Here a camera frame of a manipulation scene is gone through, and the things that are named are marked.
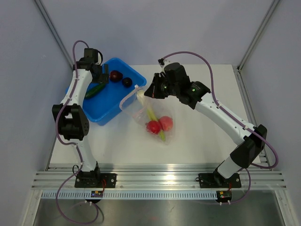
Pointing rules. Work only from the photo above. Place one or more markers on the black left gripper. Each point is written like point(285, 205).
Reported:
point(103, 77)

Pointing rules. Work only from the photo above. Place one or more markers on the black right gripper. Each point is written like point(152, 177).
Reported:
point(153, 91)

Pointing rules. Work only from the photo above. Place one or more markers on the dark red onion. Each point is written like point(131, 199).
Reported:
point(116, 76)

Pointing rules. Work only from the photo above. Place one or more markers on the green cucumber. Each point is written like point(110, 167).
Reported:
point(94, 90)

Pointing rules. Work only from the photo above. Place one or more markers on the dark purple plum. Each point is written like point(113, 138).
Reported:
point(127, 82)

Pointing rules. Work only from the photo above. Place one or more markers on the white green leek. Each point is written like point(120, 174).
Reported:
point(150, 113)

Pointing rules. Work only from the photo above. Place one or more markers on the clear pink-dotted zip bag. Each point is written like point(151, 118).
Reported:
point(132, 107)

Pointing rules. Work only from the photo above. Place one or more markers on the red apple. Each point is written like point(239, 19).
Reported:
point(166, 123)

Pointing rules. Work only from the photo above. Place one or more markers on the red pomegranate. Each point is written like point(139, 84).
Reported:
point(153, 127)

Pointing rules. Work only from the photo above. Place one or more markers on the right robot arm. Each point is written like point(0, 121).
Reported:
point(248, 138)

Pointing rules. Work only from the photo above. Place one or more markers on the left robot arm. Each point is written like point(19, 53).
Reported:
point(71, 123)

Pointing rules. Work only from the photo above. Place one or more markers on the blue plastic bin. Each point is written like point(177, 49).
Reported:
point(105, 105)

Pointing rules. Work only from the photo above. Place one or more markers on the left aluminium frame post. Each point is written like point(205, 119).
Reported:
point(47, 19)

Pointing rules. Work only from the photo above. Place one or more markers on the aluminium frame post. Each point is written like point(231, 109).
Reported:
point(47, 19)
point(259, 32)

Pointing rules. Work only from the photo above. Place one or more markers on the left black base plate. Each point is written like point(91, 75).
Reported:
point(91, 180)

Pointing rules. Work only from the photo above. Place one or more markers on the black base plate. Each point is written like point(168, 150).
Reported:
point(91, 180)
point(214, 180)

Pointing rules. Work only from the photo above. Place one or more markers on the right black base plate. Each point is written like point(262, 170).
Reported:
point(214, 180)

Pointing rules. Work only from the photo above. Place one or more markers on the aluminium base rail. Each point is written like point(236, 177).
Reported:
point(158, 177)

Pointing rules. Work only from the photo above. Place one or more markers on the white slotted cable duct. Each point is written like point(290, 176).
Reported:
point(130, 195)

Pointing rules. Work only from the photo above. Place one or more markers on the right side aluminium rail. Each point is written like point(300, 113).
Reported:
point(264, 155)

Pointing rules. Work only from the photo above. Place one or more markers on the right aluminium frame post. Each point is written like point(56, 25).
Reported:
point(259, 32)

